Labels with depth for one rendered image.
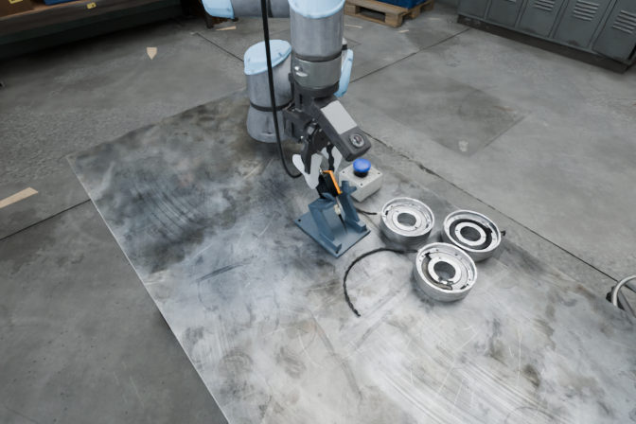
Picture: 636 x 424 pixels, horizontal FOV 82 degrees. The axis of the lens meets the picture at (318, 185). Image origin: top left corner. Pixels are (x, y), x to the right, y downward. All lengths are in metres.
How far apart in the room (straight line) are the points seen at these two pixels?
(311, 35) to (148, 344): 1.36
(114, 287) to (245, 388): 1.29
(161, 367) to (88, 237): 0.81
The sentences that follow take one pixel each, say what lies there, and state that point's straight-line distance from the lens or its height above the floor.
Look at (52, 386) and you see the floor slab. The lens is 1.73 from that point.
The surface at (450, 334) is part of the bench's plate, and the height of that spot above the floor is 0.80.
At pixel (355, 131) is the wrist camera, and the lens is 0.58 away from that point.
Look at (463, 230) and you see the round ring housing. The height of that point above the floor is 0.82.
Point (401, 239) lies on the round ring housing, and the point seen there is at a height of 0.82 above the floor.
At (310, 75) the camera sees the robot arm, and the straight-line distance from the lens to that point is 0.56.
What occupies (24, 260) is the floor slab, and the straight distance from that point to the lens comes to 2.17.
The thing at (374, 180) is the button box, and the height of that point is 0.84.
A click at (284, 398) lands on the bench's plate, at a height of 0.80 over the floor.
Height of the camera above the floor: 1.39
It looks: 43 degrees down
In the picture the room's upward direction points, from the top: straight up
